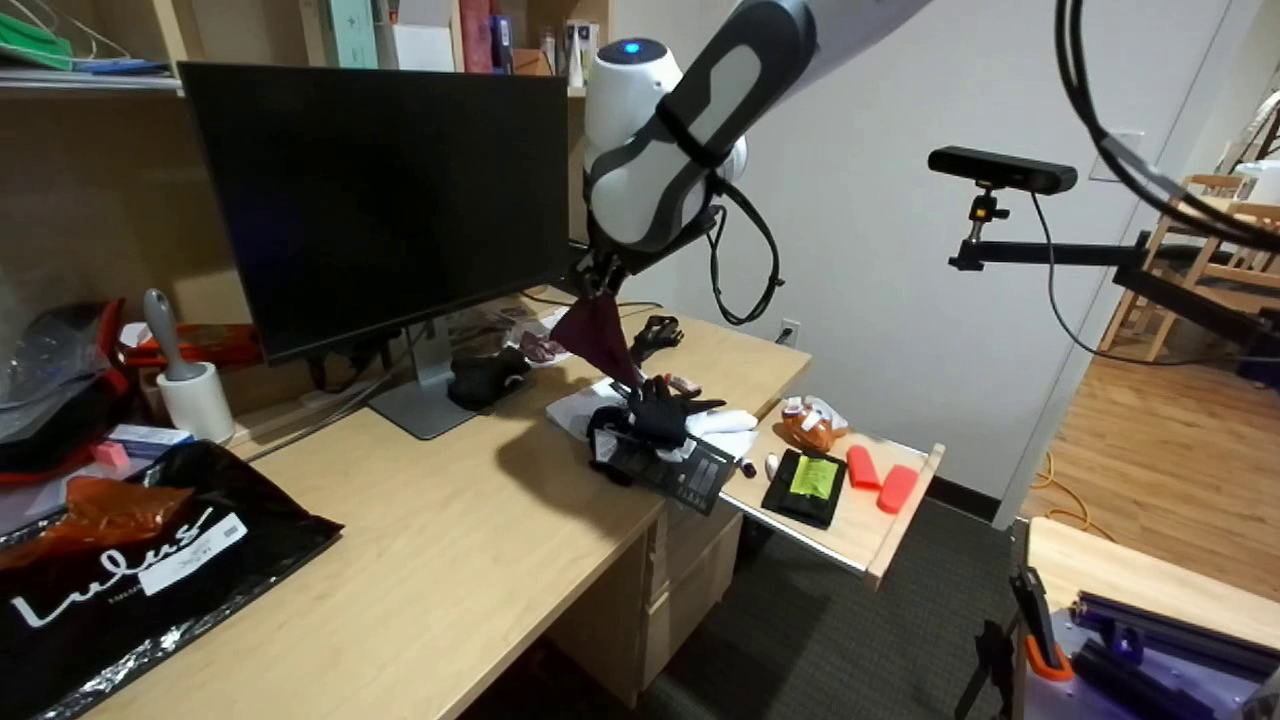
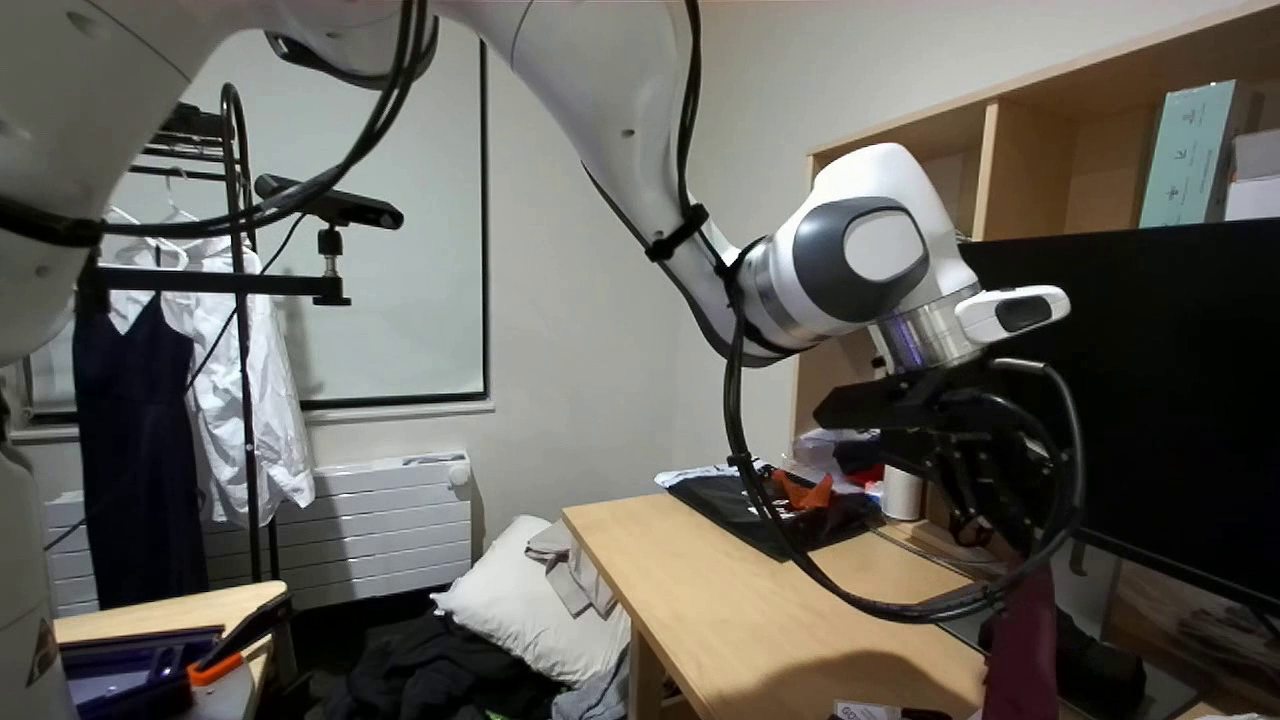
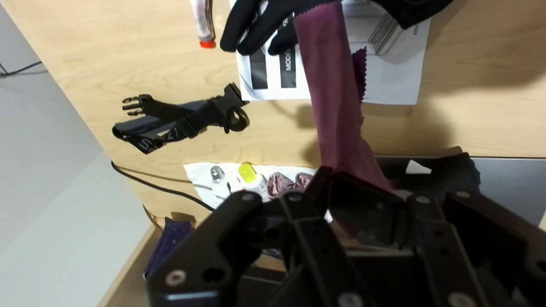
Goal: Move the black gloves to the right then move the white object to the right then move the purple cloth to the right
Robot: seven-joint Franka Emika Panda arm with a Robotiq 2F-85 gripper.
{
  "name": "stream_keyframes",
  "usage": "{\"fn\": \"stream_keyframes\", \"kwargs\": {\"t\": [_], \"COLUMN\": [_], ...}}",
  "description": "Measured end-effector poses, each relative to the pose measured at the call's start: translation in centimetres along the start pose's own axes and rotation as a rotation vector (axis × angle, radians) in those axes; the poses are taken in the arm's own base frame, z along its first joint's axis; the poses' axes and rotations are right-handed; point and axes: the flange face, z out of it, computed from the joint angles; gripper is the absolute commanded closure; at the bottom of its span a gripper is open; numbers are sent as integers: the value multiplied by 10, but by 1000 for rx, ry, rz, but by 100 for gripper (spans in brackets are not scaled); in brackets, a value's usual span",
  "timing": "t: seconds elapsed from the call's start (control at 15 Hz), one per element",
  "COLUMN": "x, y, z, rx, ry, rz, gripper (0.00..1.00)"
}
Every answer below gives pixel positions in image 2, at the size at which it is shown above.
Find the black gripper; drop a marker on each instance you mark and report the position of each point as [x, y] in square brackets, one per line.
[983, 447]

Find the purple cloth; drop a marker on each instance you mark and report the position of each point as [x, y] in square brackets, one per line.
[1025, 644]

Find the white paper roll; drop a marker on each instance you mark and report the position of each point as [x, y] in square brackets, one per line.
[900, 497]

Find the black folded pouch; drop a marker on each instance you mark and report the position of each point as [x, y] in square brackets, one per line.
[1103, 673]

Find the orange packet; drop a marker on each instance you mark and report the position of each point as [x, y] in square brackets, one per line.
[804, 488]

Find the black computer monitor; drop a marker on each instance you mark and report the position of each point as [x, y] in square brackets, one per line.
[1175, 387]

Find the white papers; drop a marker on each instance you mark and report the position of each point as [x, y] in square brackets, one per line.
[864, 708]

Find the grey monitor stand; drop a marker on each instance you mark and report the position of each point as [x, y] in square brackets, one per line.
[1163, 692]

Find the wooden desk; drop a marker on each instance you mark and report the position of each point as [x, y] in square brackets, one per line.
[692, 624]

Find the wooden shelf unit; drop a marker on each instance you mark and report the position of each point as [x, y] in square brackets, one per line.
[1065, 144]

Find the teal board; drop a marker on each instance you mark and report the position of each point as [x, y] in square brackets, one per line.
[1185, 154]

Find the grey garment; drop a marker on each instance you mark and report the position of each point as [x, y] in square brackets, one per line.
[575, 565]

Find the white box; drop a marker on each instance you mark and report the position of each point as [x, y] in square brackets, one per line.
[1259, 173]

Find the white pillow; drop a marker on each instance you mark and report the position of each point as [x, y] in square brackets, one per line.
[532, 605]

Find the dark clothes pile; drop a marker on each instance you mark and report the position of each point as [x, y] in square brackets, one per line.
[427, 673]

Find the black framed whiteboard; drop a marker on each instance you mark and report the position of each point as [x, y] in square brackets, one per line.
[414, 304]

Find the white radiator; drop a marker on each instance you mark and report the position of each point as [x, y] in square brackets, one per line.
[372, 526]

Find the white shirt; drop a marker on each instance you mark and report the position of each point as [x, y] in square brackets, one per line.
[233, 387]

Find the wooden side table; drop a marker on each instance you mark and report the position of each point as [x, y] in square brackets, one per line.
[160, 609]

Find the navy dress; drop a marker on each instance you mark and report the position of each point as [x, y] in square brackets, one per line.
[135, 454]

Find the purple tray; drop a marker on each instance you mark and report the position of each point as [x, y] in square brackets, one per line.
[127, 664]

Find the white clothes hangers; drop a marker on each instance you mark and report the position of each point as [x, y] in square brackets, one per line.
[146, 227]

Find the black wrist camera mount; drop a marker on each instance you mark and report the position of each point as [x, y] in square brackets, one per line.
[864, 403]

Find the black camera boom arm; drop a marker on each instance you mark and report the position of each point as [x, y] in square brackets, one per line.
[214, 280]

